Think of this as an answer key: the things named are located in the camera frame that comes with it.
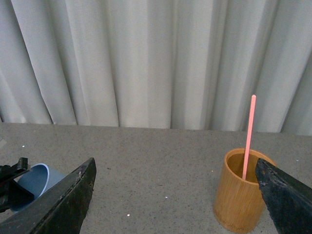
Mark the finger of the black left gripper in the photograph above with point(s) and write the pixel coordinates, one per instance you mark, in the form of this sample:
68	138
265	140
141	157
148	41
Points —
8	173
12	195

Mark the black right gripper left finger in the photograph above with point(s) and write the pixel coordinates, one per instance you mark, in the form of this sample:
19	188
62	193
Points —
60	210

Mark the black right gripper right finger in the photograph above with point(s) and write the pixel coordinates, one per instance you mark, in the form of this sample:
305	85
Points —
288	200

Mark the pink chopstick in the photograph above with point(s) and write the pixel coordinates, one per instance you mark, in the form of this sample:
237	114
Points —
249	136

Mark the blue plastic cup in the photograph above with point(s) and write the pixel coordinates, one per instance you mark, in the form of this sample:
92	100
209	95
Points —
38	180

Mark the bamboo chopstick holder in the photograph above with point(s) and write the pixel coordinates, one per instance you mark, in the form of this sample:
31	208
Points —
239	204

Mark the white pleated curtain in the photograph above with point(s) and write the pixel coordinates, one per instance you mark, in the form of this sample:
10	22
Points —
184	64

